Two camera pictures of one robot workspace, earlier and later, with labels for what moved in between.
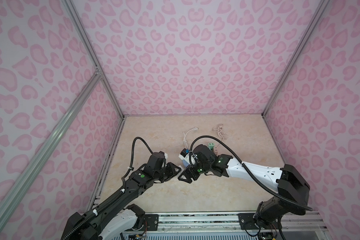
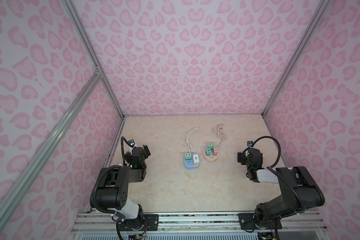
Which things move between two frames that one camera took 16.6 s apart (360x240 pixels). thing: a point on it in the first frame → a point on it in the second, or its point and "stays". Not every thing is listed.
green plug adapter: [211, 145] stays
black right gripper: [193, 171] → [242, 157]
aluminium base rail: [228, 226] stays
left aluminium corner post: [87, 45] stays
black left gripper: [173, 168] → [129, 156]
